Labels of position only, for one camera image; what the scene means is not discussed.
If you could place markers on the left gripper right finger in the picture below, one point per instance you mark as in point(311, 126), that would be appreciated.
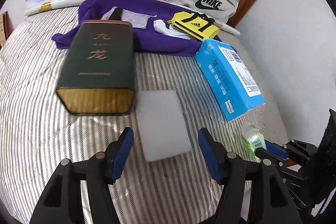
point(214, 155)

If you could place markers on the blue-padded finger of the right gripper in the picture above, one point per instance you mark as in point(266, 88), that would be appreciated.
point(262, 154)
point(276, 149)

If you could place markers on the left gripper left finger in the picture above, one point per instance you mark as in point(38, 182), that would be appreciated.
point(117, 154)

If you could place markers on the white foam sponge block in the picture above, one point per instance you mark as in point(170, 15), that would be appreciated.
point(161, 124)

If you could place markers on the yellow Adidas pouch bag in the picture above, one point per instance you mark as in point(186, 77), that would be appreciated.
point(199, 26)

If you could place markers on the mint and white sock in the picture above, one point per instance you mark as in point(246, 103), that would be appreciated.
point(164, 28)

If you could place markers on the green fruit snack packet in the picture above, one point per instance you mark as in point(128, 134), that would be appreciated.
point(168, 23)

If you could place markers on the green tissue packet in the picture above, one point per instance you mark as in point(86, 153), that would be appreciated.
point(253, 140)

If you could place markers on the blue tissue pack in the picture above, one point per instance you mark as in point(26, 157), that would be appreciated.
point(232, 84)

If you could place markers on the dark green tea tin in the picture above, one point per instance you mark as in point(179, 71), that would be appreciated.
point(97, 75)

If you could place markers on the striped quilted mattress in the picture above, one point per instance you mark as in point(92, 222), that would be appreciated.
point(37, 132)

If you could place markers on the purple fleece cloth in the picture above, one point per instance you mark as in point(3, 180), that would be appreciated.
point(145, 40)

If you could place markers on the rolled white paper poster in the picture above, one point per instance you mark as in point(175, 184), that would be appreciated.
point(59, 4)

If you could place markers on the patterned gift box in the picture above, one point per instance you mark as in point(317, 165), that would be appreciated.
point(4, 29)

